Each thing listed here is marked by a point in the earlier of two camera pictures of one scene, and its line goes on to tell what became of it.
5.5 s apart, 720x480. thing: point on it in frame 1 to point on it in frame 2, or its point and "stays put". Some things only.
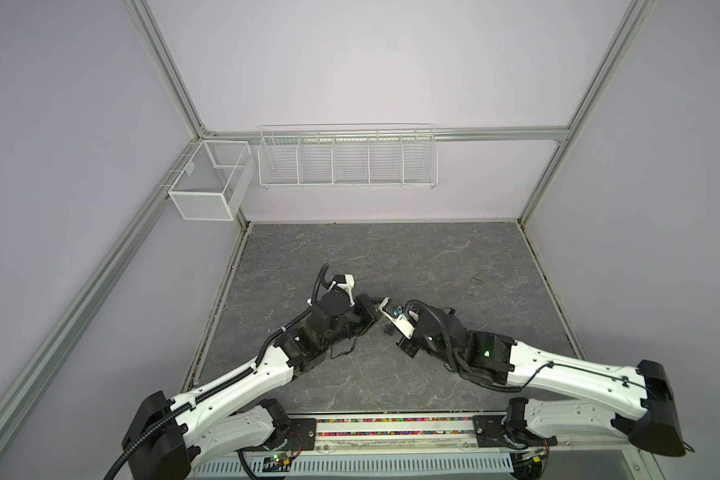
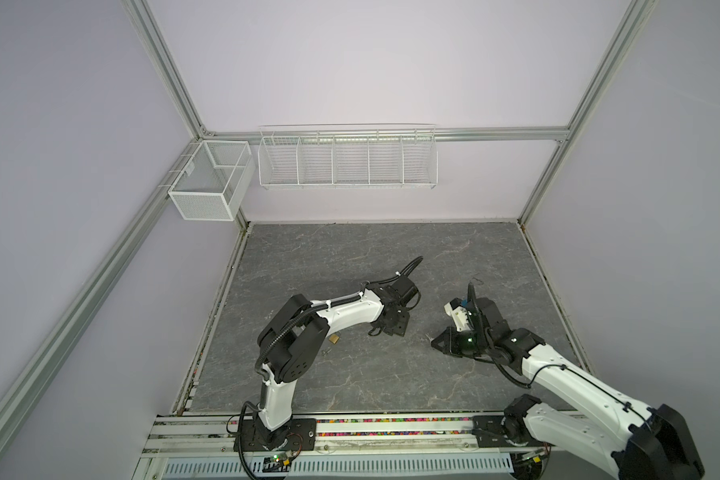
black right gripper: x=406 y=345 to x=449 y=345
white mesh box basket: x=211 y=184 stays put
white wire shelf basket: x=349 y=156 stays put
